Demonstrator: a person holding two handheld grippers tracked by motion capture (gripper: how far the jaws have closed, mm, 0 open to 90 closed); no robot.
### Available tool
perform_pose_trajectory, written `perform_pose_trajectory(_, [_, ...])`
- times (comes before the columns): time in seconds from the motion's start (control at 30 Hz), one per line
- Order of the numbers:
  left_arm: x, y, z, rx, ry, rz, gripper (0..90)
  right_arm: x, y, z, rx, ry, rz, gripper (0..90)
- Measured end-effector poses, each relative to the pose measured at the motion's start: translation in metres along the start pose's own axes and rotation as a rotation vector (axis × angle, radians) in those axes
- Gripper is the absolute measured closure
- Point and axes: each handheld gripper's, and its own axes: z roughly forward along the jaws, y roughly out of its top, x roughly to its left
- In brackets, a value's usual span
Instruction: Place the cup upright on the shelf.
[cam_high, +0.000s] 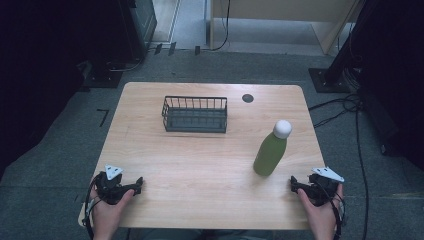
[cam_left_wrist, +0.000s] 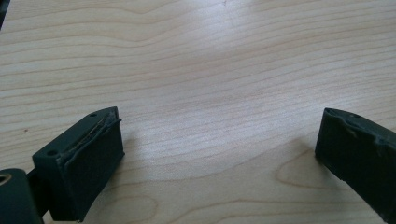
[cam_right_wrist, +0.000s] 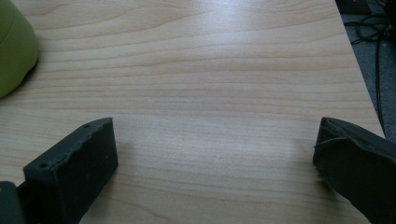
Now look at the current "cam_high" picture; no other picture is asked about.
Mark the person's right hand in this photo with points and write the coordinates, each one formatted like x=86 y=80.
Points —
x=320 y=216

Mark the light wooden cabinet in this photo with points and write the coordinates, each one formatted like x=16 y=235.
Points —
x=283 y=13

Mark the dark equipment cabinet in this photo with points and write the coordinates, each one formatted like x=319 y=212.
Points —
x=140 y=26

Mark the black stand with base plate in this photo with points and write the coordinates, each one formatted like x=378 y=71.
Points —
x=103 y=78
x=328 y=80

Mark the round dark table grommet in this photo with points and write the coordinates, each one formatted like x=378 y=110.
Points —
x=247 y=98

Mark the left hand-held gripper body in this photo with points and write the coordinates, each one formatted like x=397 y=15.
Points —
x=110 y=188

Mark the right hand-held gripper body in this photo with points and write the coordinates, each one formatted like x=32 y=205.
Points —
x=321 y=190

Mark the person's left hand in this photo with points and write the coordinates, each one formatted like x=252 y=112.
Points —
x=108 y=213

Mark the green bottle with white cap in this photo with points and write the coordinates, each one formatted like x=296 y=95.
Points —
x=270 y=151

